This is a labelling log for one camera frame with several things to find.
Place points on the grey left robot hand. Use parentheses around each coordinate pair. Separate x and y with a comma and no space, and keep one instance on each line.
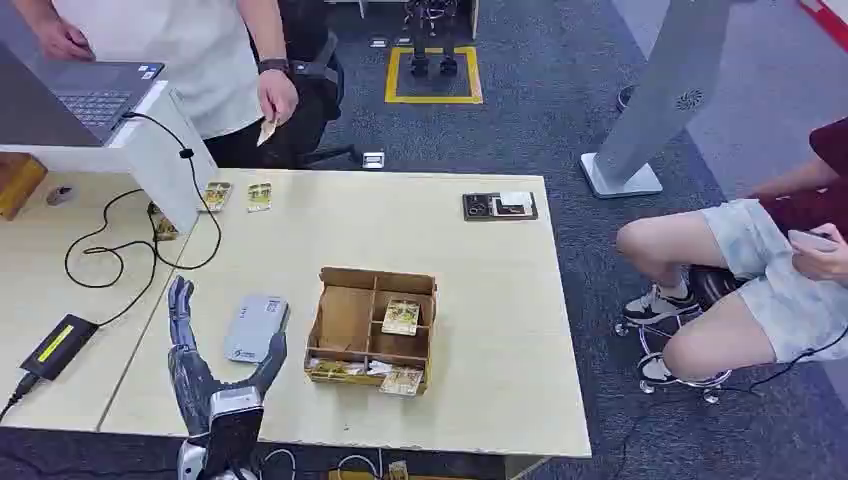
(192,384)

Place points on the pale card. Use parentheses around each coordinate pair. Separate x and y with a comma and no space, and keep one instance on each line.
(266,132)

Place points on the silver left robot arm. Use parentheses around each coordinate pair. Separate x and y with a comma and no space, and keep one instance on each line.
(232,430)

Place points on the grey flat card case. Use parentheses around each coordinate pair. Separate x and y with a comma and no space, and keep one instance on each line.
(255,329)

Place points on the black power adapter yellow label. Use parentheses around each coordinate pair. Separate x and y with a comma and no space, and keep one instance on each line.
(58,346)

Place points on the wooden compartment box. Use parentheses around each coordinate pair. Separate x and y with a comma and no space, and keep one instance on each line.
(344,324)

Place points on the sleeved card with yellow print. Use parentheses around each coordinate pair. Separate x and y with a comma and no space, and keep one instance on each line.
(216,196)

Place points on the card with green-yellow print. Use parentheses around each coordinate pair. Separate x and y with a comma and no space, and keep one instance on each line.
(260,197)
(401,317)

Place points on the card with tan print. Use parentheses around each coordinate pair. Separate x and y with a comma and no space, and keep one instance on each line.
(402,381)

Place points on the wooden board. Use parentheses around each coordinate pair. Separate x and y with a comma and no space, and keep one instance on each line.
(397,474)

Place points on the white laptop stand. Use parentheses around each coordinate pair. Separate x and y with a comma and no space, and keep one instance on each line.
(166,159)

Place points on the small grey object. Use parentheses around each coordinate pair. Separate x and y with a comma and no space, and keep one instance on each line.
(60,195)

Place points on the brown wooden block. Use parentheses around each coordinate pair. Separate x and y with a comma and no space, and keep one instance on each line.
(18,184)

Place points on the silver floor socket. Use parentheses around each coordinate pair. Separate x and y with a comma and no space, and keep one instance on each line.
(373,160)

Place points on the standing person's left hand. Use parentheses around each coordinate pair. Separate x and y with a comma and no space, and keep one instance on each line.
(277,96)

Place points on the standing person's hand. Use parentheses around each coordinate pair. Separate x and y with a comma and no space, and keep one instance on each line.
(61,41)
(277,96)

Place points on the dark grey laptop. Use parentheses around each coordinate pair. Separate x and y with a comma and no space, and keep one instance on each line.
(79,93)

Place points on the black office chair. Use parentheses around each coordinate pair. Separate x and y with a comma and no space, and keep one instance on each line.
(318,86)

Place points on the standing person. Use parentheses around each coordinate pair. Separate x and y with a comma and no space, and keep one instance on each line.
(199,60)

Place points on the black wristwatch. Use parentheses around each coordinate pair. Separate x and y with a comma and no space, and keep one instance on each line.
(273,65)

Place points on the black tray with small items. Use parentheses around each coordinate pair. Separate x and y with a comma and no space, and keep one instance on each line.
(500,206)

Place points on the yellow tape square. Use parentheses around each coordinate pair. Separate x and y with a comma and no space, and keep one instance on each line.
(391,76)

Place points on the standing person's right hand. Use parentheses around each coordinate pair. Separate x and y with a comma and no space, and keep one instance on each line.
(61,41)

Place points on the small floor socket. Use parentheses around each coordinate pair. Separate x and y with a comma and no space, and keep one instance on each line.
(403,41)
(378,42)

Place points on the black robot legs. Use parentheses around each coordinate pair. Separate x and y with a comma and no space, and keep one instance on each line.
(430,33)

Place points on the black shoe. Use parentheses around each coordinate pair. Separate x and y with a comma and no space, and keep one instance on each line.
(625,97)

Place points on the chrome wheeled stool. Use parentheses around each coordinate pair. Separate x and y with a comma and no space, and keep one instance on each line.
(712,283)

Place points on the grey-white pillar stand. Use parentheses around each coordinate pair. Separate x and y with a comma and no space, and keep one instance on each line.
(662,86)

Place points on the seated person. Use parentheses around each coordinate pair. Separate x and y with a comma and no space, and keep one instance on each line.
(762,278)

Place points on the pale phone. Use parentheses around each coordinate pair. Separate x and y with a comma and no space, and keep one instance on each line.
(812,240)

